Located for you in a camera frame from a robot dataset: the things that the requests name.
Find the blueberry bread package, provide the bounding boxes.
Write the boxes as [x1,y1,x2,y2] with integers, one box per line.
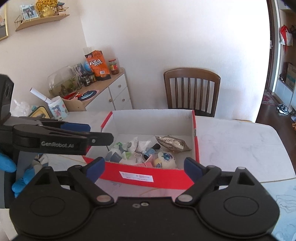
[153,151,176,169]

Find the silver foil snack bag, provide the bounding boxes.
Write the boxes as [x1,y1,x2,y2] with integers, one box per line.
[155,135,191,153]

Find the small dark blue-label bottle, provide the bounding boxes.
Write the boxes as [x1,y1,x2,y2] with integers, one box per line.
[144,144,161,160]

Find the red cardboard box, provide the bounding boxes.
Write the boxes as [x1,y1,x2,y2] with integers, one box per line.
[83,109,199,189]

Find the white tissue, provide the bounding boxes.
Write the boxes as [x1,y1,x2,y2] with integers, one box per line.
[136,140,152,153]

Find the blue gloved left hand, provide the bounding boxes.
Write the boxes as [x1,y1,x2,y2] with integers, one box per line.
[1,152,42,198]

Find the cartoon printed cup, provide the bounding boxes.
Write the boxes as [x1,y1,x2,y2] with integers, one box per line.
[48,96,68,121]

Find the yellow tissue box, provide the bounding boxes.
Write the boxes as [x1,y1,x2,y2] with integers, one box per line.
[29,106,53,119]

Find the white side cabinet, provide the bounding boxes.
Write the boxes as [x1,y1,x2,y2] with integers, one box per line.
[63,68,133,112]

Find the glass terrarium bowl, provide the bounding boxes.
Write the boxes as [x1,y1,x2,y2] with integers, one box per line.
[47,66,79,98]

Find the orange snack bag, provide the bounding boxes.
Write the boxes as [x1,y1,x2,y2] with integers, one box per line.
[85,50,111,81]

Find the red lid jar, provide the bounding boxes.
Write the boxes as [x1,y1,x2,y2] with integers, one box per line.
[108,58,119,75]

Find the brown wooden chair far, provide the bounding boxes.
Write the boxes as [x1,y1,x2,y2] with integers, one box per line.
[164,68,221,118]

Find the framed picture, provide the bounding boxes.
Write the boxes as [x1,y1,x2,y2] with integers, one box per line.
[0,4,9,41]

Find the sneakers on floor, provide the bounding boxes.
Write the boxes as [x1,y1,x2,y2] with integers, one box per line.
[276,103,289,115]

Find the wooden wall shelf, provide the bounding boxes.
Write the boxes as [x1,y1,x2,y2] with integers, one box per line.
[14,5,70,32]

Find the white blue wall cabinet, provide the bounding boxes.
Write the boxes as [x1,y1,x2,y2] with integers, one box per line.
[273,1,295,111]

